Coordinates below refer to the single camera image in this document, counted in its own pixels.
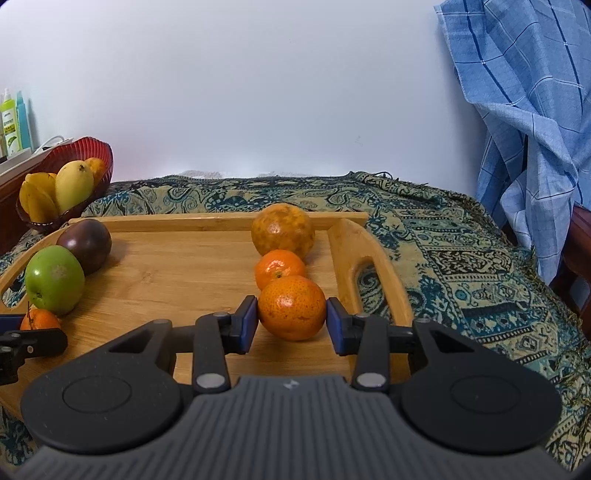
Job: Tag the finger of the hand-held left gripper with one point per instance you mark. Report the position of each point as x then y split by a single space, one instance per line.
9 320
37 344

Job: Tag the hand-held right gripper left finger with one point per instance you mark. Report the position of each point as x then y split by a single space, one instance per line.
248 323

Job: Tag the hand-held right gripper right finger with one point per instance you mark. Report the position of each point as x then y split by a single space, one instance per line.
336 325

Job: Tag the mandarin with stem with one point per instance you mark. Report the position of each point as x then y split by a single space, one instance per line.
39 321

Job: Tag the dimpled mandarin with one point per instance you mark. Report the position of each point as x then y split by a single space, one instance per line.
292 307

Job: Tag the green apple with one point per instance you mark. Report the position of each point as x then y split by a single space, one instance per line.
53 281

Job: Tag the small smooth mandarin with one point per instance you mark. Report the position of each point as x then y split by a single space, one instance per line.
277 270

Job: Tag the wooden serving tray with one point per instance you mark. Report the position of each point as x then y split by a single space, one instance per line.
184 277

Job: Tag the large mottled orange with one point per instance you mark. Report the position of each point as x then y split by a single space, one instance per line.
281 228

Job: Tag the dark purple passion fruit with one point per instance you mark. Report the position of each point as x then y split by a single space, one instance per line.
87 242

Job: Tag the dark wooden cabinet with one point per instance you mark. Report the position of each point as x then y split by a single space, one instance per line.
7 217

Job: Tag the paisley patterned blanket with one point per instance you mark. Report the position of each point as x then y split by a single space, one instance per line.
461 277

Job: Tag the yellow mango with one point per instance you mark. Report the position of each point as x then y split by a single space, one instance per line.
71 184

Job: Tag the metal tray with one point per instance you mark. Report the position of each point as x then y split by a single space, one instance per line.
18 159

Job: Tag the yellow-orange round fruit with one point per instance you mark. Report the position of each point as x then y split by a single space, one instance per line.
97 168

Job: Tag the red glass fruit bowl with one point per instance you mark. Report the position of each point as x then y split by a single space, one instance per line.
99 152

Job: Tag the green labelled bottle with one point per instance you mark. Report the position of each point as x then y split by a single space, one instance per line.
10 129

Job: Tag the dark wooden chair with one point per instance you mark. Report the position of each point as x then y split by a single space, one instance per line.
579 258

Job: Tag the blue checked cloth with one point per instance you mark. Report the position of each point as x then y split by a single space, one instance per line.
531 115

